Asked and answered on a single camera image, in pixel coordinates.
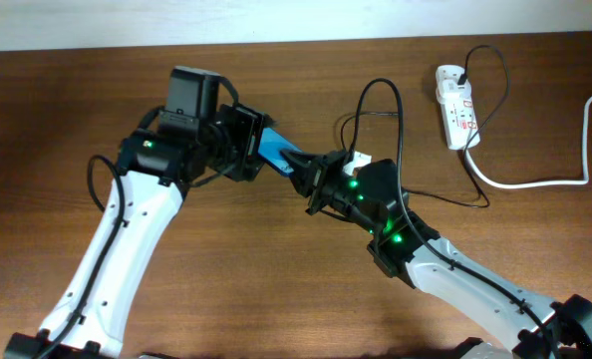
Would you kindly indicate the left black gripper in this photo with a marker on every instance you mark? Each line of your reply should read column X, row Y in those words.
column 249, row 122

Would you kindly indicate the white power strip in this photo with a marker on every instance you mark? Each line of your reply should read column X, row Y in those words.
column 458, row 117

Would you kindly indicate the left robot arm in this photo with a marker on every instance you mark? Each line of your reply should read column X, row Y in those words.
column 152, row 176

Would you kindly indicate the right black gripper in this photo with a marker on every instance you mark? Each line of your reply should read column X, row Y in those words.
column 311, row 178

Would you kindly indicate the blue Samsung Galaxy smartphone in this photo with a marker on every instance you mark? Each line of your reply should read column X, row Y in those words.
column 270, row 147

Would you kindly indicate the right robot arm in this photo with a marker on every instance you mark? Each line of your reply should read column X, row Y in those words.
column 524, row 323

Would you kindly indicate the white USB charger adapter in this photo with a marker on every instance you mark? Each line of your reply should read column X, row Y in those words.
column 449, row 90

